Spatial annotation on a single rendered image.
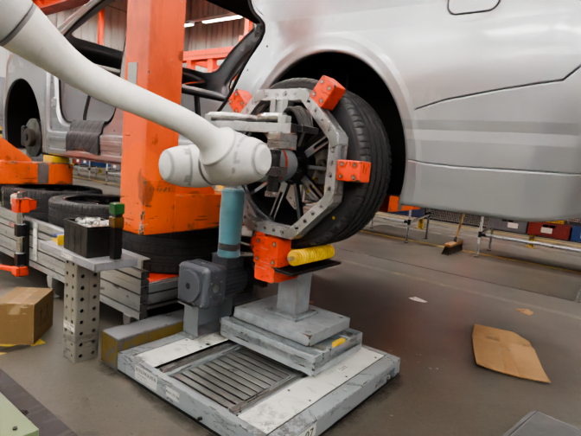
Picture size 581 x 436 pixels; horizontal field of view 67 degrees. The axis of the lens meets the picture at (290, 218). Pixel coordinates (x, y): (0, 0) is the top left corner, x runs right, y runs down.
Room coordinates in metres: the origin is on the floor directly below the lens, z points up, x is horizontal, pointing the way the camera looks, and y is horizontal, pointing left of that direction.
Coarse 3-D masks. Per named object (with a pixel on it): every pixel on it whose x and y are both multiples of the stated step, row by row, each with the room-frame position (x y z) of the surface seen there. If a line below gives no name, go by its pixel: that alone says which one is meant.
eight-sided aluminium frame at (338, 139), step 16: (256, 96) 1.73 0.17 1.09; (272, 96) 1.68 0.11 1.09; (288, 96) 1.64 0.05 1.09; (304, 96) 1.59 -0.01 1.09; (240, 112) 1.78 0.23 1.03; (256, 112) 1.79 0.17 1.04; (320, 112) 1.55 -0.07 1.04; (336, 128) 1.56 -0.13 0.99; (336, 144) 1.50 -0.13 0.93; (336, 160) 1.50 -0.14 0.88; (336, 192) 1.53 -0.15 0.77; (320, 208) 1.53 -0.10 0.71; (256, 224) 1.70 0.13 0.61; (272, 224) 1.66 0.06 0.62; (304, 224) 1.56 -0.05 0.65
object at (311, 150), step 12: (312, 120) 1.71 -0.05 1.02; (252, 132) 1.86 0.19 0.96; (264, 132) 1.84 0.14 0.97; (300, 144) 1.72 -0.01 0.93; (312, 144) 1.69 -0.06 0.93; (324, 144) 1.66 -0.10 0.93; (300, 156) 1.77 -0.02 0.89; (312, 156) 1.70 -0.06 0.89; (312, 168) 1.68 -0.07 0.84; (324, 168) 1.65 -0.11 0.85; (288, 180) 1.77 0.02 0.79; (300, 180) 1.72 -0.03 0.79; (312, 180) 1.70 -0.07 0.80; (252, 192) 1.86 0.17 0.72; (264, 192) 1.92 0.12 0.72; (300, 192) 1.73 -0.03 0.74; (312, 192) 1.68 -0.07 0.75; (252, 204) 1.83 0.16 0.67; (264, 204) 1.86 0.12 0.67; (276, 204) 1.78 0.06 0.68; (288, 204) 1.99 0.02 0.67; (300, 204) 1.72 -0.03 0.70; (264, 216) 1.79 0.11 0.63; (276, 216) 1.78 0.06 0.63; (288, 216) 1.88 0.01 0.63; (300, 216) 1.70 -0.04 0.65
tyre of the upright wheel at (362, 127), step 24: (336, 120) 1.61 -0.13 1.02; (360, 120) 1.58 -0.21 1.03; (360, 144) 1.54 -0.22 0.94; (384, 144) 1.67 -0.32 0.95; (384, 168) 1.65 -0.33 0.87; (360, 192) 1.54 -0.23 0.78; (384, 192) 1.69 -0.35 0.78; (336, 216) 1.58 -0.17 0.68; (360, 216) 1.64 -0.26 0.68; (312, 240) 1.64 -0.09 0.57; (336, 240) 1.75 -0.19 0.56
